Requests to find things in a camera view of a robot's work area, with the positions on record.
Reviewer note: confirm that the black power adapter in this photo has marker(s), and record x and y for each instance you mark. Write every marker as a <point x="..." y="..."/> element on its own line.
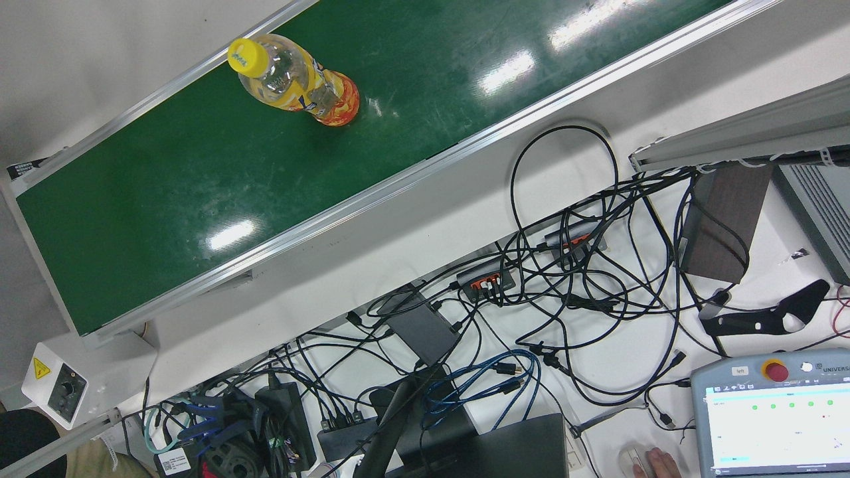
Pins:
<point x="285" y="418"/>

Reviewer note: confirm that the green conveyor belt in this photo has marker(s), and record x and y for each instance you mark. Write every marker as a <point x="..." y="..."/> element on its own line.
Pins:
<point x="332" y="166"/>

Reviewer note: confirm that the black metal mount part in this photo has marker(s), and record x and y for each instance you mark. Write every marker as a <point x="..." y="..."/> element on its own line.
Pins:
<point x="232" y="459"/>

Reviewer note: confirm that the black multi-port hub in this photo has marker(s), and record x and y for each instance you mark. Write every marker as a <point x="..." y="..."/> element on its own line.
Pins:
<point x="345" y="438"/>

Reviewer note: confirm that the grey teach pendant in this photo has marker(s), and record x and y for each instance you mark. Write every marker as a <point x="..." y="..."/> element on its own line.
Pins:
<point x="770" y="425"/>

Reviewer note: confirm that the black orange USB hub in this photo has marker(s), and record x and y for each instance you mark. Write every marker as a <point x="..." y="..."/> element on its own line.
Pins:
<point x="574" y="238"/>
<point x="485" y="275"/>

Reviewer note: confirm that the black computer monitor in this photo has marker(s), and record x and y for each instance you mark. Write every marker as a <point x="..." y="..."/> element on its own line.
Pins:
<point x="518" y="445"/>

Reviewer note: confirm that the white computer mouse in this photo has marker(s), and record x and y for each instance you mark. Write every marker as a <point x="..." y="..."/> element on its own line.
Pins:
<point x="629" y="459"/>

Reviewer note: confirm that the yellow-capped orange drink bottle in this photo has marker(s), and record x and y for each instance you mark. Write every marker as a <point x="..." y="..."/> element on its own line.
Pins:
<point x="299" y="83"/>

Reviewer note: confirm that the dark grey flat box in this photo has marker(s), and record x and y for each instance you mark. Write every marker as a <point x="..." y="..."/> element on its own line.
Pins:
<point x="425" y="328"/>

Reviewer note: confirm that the aluminium profile post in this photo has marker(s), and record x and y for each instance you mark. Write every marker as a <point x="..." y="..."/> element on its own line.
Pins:
<point x="750" y="129"/>

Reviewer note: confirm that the person in khaki and black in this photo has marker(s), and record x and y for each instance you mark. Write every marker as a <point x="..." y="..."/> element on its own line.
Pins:
<point x="26" y="445"/>

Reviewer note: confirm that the grey ribbed controller box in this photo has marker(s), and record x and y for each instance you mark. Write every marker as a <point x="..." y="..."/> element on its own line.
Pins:
<point x="823" y="212"/>

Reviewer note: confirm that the brown wooden block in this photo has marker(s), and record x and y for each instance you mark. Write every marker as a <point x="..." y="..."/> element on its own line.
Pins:
<point x="724" y="219"/>

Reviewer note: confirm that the black monitor stand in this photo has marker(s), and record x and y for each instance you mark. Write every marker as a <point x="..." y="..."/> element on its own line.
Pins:
<point x="392" y="431"/>

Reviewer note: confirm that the black flat bracket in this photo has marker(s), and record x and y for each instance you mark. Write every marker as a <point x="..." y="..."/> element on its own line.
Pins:
<point x="750" y="323"/>

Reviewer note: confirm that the white conveyor control box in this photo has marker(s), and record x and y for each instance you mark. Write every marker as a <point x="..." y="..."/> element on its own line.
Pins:
<point x="86" y="372"/>

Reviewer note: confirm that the operator's bare hand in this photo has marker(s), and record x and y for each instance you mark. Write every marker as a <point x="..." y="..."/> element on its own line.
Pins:
<point x="661" y="465"/>

